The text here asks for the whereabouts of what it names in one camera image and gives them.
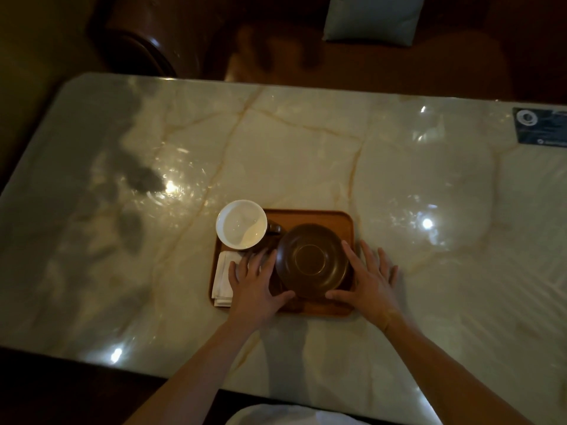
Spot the brown leather sofa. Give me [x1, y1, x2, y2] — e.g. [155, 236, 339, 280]
[86, 0, 567, 105]

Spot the brown ceramic saucer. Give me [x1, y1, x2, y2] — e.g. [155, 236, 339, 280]
[276, 224, 353, 300]

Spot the brown cup with white inside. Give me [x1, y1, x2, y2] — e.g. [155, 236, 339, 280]
[216, 199, 283, 252]

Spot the light blue cushion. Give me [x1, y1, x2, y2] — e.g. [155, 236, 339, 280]
[322, 0, 426, 47]

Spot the person's white clothing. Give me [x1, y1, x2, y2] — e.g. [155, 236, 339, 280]
[226, 404, 369, 425]

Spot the person's right hand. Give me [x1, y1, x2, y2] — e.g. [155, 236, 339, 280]
[325, 240, 404, 330]

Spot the person's left hand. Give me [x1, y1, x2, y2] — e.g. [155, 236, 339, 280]
[227, 249, 296, 328]

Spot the person's left forearm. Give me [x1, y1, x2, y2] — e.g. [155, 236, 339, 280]
[124, 321, 263, 425]

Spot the person's right forearm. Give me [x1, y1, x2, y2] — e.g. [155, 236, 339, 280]
[377, 312, 534, 425]

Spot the dark table sticker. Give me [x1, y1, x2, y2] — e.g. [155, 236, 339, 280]
[512, 107, 567, 149]

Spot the brown wooden tray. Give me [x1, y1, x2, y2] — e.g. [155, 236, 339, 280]
[209, 209, 356, 318]

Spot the white folded napkin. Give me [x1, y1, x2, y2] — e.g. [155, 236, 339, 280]
[212, 251, 243, 308]

